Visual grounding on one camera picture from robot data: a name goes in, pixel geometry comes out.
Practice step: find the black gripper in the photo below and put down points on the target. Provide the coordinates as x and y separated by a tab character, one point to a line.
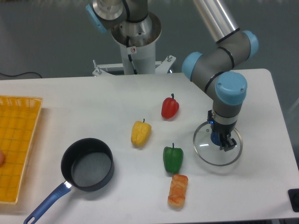
221	131

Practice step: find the glass lid blue knob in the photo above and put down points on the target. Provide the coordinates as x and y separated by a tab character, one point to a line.
211	153

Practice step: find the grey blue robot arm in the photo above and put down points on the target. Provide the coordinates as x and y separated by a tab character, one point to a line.
212	73

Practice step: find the green bell pepper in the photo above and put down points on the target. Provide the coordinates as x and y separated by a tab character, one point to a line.
173	159

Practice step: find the red bell pepper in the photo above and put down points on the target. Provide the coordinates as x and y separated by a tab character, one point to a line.
170	107

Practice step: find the orange toast bread piece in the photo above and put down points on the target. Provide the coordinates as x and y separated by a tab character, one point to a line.
178	188

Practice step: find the black device at table edge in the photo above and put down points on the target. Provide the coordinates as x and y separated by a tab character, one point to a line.
294	199

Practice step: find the yellow bell pepper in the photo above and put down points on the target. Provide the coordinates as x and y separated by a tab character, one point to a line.
140	133

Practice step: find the yellow woven basket tray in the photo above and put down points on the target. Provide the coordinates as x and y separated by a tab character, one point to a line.
19	116

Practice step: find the black saucepan blue handle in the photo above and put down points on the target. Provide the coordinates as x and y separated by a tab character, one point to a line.
87	165

